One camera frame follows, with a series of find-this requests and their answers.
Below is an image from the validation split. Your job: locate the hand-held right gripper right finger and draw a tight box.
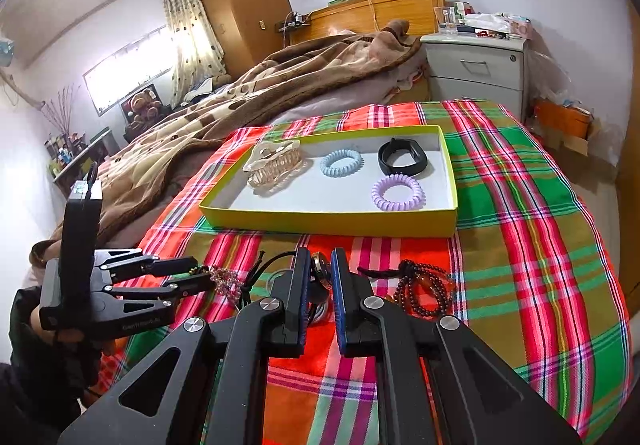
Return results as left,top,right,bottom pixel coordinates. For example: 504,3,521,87
330,247,583,445

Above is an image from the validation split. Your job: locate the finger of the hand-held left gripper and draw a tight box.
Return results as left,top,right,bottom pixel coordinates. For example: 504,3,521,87
92,249,199,283
102,272,217,307

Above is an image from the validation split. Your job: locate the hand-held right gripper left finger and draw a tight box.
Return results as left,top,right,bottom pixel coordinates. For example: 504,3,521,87
57,247,313,445

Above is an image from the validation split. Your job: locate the metal wristwatch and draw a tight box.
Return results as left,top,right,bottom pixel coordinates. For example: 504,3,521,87
265,250,336,326

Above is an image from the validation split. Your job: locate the crystal bead bracelet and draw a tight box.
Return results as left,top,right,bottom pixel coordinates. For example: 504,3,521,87
197,265,251,301

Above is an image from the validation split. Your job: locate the yellow-green shallow cardboard box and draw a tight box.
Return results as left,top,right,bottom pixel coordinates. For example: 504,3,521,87
198,125,458,237

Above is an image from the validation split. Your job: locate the purple spiral hair tie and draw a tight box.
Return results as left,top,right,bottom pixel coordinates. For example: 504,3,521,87
371,175,426,211

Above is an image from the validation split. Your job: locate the blue spiral hair tie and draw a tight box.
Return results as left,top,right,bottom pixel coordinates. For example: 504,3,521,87
320,149,363,182

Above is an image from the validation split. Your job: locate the large translucent hair claw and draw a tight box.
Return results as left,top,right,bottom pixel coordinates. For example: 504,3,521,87
243,139,310,196

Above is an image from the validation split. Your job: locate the black wristband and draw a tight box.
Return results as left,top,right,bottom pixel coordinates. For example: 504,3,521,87
377,138,429,177

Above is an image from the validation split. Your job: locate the person's left forearm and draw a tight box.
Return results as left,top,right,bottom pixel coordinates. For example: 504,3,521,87
0,287,106,426

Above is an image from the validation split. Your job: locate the person's left hand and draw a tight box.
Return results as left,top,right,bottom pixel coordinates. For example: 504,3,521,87
29,307,117,357

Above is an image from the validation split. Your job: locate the cluttered side table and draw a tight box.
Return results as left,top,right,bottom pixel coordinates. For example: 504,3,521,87
45,125,121,186

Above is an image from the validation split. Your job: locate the brown patterned fleece blanket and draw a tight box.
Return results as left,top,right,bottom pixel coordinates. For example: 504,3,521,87
30,19,423,266

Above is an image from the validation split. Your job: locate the dried branch bouquet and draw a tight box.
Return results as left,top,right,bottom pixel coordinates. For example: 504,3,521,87
40,85,81,136

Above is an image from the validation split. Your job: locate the colourful plaid cloth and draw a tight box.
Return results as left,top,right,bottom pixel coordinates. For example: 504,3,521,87
97,99,628,445

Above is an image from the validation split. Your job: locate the bright window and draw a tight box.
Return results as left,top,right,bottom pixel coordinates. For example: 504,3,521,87
82,22,173,116

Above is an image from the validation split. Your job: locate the mauve quilt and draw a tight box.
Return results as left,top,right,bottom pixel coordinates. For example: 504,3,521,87
272,38,431,126

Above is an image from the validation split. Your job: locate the dotted curtain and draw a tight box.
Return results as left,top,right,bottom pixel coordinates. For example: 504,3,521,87
159,0,233,106

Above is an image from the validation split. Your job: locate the grey nightstand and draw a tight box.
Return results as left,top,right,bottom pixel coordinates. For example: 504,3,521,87
419,32,530,123

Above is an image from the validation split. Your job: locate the orange cardboard box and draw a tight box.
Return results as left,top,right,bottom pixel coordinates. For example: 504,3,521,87
532,98,601,156

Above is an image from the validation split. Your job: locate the wooden headboard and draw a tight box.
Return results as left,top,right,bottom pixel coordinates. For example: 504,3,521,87
290,0,446,46

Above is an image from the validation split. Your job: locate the clear glass cup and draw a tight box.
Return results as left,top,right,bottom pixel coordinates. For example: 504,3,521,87
434,5,457,33

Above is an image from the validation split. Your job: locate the pile of small toiletries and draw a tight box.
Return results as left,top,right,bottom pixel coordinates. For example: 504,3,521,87
455,0,533,42

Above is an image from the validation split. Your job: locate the dark red bead bracelet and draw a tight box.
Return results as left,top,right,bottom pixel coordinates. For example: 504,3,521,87
357,259,458,321

